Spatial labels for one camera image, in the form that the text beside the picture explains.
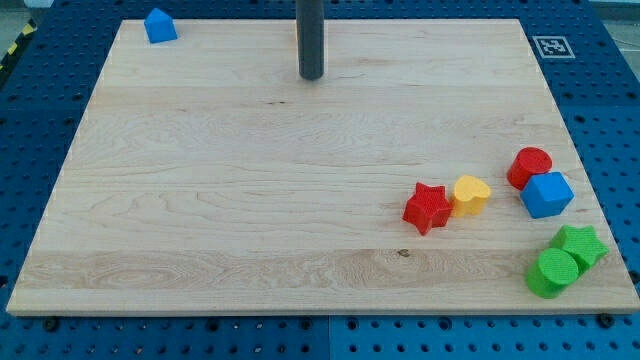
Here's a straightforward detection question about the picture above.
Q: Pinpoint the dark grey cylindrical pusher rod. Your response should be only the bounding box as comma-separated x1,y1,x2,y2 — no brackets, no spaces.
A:
296,0,324,81

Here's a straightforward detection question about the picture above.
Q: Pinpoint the blue pentagon block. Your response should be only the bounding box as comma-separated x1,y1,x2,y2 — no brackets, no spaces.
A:
144,8,178,43

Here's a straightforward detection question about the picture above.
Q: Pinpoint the green star block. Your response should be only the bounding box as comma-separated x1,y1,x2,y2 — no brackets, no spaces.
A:
550,225,610,276

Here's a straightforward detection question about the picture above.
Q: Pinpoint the black bolt left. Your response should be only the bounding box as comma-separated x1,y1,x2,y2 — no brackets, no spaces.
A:
42,317,60,333

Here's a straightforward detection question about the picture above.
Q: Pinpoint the black bolt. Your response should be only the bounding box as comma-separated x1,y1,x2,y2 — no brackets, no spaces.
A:
597,313,616,329
42,317,60,333

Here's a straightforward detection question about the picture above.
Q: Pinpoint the white fiducial marker tag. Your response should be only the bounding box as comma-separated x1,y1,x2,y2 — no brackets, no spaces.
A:
532,35,575,59

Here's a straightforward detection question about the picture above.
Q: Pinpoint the blue hexagon block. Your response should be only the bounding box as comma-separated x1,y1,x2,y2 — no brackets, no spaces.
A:
520,172,574,219

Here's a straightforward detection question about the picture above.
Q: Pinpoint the black bolt right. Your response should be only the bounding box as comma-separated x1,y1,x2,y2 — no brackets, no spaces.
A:
597,313,616,329

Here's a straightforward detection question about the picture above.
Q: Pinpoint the light wooden board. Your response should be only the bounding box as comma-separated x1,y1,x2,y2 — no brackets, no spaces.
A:
7,19,639,317

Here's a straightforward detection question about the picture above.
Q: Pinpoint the green cylinder block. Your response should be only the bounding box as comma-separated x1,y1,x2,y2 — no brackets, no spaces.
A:
525,248,579,299

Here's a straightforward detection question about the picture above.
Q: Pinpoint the yellow heart block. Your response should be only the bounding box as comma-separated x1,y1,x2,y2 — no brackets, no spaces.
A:
451,175,492,217

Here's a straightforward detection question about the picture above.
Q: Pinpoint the yellow black hazard tape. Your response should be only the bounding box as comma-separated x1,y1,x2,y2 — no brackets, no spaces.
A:
1,18,38,74

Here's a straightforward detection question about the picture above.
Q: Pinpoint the red star block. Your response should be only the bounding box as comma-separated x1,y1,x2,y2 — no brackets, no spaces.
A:
402,182,453,236

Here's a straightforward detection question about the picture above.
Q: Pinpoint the red cylinder block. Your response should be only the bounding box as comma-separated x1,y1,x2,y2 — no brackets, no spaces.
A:
507,147,553,190

